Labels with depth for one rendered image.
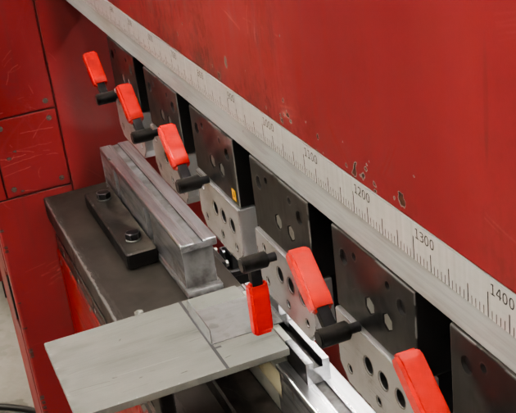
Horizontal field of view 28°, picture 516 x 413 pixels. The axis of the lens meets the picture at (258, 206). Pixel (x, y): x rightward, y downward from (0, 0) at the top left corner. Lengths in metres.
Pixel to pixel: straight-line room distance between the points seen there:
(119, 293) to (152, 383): 0.48
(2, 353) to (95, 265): 1.58
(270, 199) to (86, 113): 1.02
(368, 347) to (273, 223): 0.22
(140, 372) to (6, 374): 2.00
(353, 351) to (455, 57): 0.38
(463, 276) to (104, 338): 0.68
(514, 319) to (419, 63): 0.18
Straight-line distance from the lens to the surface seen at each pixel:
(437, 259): 0.77
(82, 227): 1.93
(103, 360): 1.28
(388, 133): 0.79
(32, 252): 2.13
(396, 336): 0.87
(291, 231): 1.04
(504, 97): 0.64
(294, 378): 1.24
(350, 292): 0.94
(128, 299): 1.66
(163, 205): 1.73
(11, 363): 3.27
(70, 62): 2.02
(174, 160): 1.27
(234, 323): 1.30
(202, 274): 1.63
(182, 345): 1.28
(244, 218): 1.19
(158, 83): 1.40
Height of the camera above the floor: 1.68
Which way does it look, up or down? 25 degrees down
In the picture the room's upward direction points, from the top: 7 degrees counter-clockwise
